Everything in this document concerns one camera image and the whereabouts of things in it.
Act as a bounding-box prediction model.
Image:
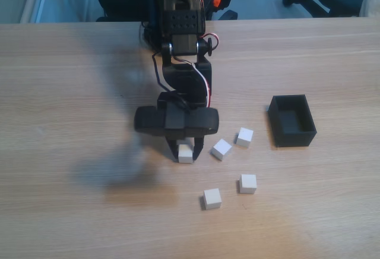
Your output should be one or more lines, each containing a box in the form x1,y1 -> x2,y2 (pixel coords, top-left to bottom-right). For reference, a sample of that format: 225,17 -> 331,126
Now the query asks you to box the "black open box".
268,94 -> 318,149

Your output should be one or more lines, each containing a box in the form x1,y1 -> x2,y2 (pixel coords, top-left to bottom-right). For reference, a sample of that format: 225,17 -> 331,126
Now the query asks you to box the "white cube block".
178,144 -> 194,164
236,127 -> 254,148
210,138 -> 233,162
239,173 -> 257,194
203,188 -> 223,211

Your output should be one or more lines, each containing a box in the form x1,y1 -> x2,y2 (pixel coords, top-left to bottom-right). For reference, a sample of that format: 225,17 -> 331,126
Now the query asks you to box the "black camera cable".
151,52 -> 191,113

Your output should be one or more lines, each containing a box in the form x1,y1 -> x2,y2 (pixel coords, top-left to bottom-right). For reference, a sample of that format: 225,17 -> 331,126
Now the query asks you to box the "white and red servo cable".
191,0 -> 220,108

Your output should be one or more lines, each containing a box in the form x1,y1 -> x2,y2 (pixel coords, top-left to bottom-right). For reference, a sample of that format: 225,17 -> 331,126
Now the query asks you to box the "black oval camera box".
134,106 -> 220,137

